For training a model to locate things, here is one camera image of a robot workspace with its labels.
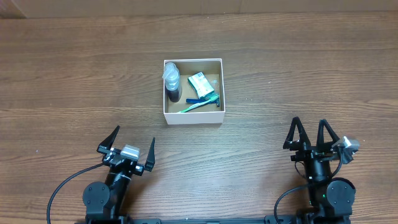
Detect white cardboard box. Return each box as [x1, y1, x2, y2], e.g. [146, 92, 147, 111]
[163, 58, 226, 124]

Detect green white soap packet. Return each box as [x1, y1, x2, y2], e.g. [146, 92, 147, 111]
[188, 72, 215, 99]

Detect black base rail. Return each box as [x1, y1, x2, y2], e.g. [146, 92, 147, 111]
[74, 213, 352, 224]

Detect green white toothbrush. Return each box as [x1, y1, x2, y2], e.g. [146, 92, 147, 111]
[179, 95, 220, 113]

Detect clear bottle with dark liquid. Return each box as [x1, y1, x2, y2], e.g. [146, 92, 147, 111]
[162, 62, 182, 103]

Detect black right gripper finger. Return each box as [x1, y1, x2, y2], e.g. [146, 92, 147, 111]
[315, 118, 341, 149]
[283, 117, 311, 151]

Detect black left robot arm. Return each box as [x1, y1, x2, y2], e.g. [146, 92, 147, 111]
[82, 126, 155, 223]

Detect blue disposable razor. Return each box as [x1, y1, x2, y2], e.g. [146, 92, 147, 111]
[186, 98, 220, 107]

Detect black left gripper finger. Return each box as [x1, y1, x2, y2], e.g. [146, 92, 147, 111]
[96, 126, 120, 153]
[144, 137, 155, 172]

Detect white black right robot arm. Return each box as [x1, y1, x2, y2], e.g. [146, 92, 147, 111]
[274, 117, 360, 223]

